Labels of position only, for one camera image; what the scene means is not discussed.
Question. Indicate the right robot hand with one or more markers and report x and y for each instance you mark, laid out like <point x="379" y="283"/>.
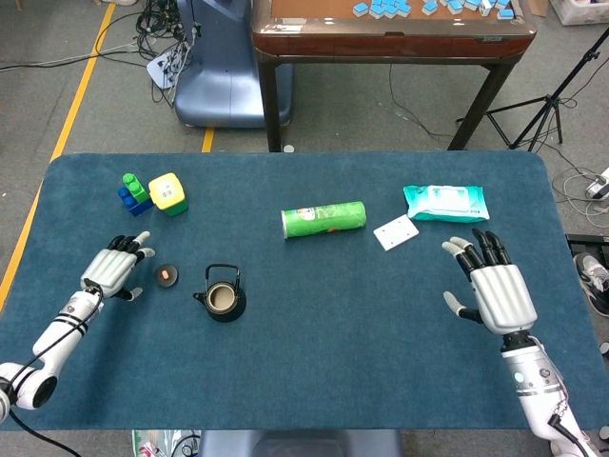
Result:
<point x="504" y="295"/>

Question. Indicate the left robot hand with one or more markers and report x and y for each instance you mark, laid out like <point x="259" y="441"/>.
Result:
<point x="107" y="271"/>

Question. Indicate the black lid with orange knob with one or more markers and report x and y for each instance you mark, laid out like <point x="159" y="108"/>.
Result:
<point x="166" y="281"/>

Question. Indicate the black cast iron teapot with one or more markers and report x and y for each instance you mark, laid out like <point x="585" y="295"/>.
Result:
<point x="223" y="304"/>

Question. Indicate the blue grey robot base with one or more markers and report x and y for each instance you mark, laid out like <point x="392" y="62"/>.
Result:
<point x="223" y="85"/>

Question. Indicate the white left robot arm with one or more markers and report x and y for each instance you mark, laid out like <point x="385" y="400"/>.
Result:
<point x="52" y="343"/>

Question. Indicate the yellow-lidded green container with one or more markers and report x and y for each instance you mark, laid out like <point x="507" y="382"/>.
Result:
<point x="169" y="195"/>

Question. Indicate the blue building block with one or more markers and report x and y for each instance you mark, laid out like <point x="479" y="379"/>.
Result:
<point x="138" y="207"/>

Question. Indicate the green building block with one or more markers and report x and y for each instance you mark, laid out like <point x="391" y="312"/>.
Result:
<point x="137" y="188"/>

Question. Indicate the grey black sneaker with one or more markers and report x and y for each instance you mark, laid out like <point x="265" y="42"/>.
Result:
<point x="592" y="281"/>

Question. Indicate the teal wet wipes pack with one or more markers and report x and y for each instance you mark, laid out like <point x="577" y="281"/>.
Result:
<point x="447" y="202"/>

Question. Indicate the white square plastic panel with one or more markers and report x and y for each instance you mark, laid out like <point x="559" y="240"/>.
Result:
<point x="397" y="232"/>

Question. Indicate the white power adapter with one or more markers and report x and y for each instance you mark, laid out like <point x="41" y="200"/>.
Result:
<point x="597" y="188"/>

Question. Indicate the blue table cloth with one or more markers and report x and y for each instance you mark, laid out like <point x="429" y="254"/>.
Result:
<point x="333" y="357"/>

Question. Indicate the black tripod stand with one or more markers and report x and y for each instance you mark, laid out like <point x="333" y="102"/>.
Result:
<point x="542" y="114"/>

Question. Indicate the green chips can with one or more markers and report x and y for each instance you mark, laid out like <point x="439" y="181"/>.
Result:
<point x="328" y="219"/>

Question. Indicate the white power strip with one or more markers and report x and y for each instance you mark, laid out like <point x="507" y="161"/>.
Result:
<point x="164" y="71"/>

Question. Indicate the dark blue robot torso base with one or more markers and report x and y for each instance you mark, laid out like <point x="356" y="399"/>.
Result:
<point x="300" y="445"/>

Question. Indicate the brown mahjong table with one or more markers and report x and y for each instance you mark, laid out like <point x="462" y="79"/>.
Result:
<point x="395" y="43"/>

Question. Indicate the cardboard box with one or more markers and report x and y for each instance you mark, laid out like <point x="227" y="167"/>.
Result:
<point x="535" y="7"/>

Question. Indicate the white faced mahjong tile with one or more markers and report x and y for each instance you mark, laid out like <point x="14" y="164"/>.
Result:
<point x="485" y="5"/>

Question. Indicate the white crate with items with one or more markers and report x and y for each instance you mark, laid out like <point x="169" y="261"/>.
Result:
<point x="580" y="9"/>

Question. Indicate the blue mahjong tile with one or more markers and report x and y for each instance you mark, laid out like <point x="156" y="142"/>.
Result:
<point x="360" y="10"/>

